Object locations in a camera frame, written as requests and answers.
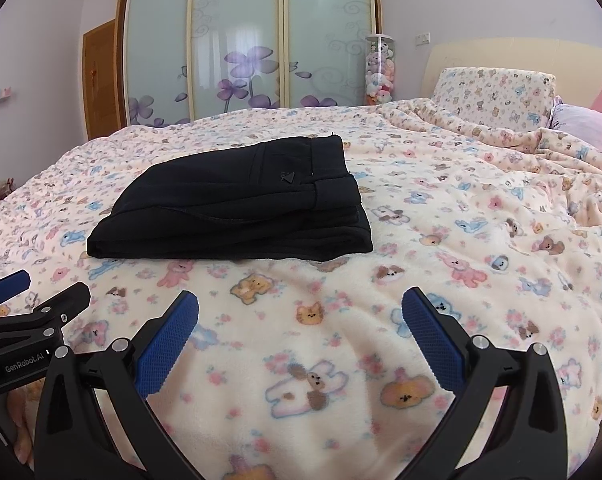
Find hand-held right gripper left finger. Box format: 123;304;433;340
34;290;200;480

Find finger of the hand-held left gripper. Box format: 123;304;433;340
0;281;92;342
0;269;32;319

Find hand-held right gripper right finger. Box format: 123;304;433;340
401;287;570;480

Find black pants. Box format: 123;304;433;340
86;135;375;263

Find person's left hand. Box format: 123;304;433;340
5;377;46;467

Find bear print fleece blanket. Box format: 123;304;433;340
0;97;602;480

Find wooden door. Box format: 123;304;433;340
82;19;122;143

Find bear print pillow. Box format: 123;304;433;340
431;67;558;127

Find lilac pillow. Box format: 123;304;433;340
548;102;602;152

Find clear cylinder of plush toys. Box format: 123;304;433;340
364;33;396;106

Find cream and pink headboard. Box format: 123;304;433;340
425;37;602;117

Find floral glass sliding wardrobe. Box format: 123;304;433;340
118;0;385;129

